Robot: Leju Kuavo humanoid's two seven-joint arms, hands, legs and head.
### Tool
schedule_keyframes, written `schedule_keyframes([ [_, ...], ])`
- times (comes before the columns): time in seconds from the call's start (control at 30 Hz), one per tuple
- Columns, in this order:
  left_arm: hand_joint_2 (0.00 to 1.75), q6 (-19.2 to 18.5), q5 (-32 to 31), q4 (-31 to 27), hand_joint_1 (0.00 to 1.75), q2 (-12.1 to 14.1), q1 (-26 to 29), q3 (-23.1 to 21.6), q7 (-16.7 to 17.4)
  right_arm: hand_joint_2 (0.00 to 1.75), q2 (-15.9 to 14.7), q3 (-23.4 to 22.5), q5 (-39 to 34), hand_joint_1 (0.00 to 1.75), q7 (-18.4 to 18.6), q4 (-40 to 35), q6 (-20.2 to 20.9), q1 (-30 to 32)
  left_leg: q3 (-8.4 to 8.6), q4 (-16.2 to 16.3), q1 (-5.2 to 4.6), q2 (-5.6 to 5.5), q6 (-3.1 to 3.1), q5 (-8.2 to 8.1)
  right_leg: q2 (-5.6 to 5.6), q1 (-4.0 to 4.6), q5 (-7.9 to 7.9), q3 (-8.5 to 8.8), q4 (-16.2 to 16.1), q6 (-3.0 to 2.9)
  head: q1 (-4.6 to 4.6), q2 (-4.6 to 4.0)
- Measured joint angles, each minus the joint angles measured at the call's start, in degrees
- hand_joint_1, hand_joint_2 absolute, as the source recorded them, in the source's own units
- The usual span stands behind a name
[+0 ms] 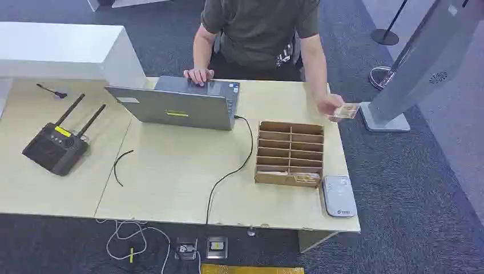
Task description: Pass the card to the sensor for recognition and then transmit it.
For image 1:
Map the person's left hand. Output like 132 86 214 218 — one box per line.
317 94 345 123

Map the person's right hand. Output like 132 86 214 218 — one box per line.
183 68 215 87

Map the grey laptop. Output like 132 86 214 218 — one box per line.
105 75 241 132

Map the chrome stanchion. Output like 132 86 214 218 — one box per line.
368 45 413 92

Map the wooden card box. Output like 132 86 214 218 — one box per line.
254 120 325 189

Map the person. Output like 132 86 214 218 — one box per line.
192 0 322 82

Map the printed card stack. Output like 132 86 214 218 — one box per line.
290 172 322 185

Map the black stanchion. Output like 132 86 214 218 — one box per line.
370 0 409 46

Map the grey card reader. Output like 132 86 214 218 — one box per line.
321 175 358 219

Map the grey kiosk stand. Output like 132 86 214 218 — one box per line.
358 0 484 132

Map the white furniture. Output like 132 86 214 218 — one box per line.
86 0 172 13

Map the desk leg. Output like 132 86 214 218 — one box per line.
297 229 338 253

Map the small black plug lead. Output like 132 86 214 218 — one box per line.
36 83 68 100

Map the white counter block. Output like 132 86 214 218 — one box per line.
0 21 148 119

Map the black remote controller with antennas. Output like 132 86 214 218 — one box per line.
22 93 107 178

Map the steel floor socket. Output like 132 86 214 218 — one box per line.
205 236 229 260

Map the open floor socket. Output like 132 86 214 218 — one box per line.
174 237 199 261

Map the yellow strip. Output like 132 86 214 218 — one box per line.
200 263 305 274

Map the black laptop power cable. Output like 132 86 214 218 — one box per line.
205 115 255 226

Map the short black cable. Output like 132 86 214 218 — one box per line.
112 150 135 188

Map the white floor cable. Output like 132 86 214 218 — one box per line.
95 219 172 274

